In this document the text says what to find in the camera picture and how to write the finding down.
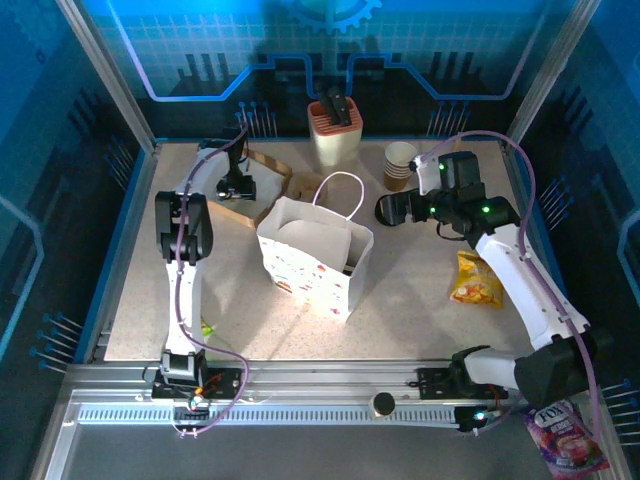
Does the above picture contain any white paper napkin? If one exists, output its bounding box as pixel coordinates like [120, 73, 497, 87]
[277, 217, 351, 274]

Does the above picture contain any white paper bag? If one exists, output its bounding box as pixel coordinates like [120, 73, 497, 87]
[256, 171, 375, 321]

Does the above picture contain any cardboard napkin box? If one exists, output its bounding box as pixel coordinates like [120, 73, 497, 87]
[209, 147, 294, 229]

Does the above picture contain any white napkin stack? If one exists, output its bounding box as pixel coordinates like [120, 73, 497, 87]
[249, 167, 284, 201]

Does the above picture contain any brown paper cup stack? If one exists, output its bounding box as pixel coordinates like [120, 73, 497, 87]
[383, 141, 419, 192]

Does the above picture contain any pulp cup carrier stack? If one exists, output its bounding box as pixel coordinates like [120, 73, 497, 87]
[289, 172, 326, 201]

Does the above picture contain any yellow chips bag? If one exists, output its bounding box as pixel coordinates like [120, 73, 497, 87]
[449, 249, 505, 309]

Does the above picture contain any cream knife block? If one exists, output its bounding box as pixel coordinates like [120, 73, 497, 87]
[306, 97, 363, 169]

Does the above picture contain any black round knob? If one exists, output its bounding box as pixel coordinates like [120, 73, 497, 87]
[368, 392, 397, 419]

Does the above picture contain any purple candy bag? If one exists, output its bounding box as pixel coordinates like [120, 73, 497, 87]
[522, 399, 611, 480]

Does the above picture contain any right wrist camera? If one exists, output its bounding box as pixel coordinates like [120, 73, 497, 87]
[409, 153, 444, 197]

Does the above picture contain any black handled knife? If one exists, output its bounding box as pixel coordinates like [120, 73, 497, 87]
[313, 82, 337, 126]
[327, 85, 353, 126]

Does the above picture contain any aluminium frame post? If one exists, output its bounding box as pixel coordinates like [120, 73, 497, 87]
[502, 0, 596, 149]
[55, 0, 157, 151]

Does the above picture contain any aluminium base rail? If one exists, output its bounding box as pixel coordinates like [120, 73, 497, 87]
[29, 358, 626, 480]

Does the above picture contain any white slotted cable duct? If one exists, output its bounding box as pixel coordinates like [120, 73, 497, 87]
[79, 403, 461, 427]

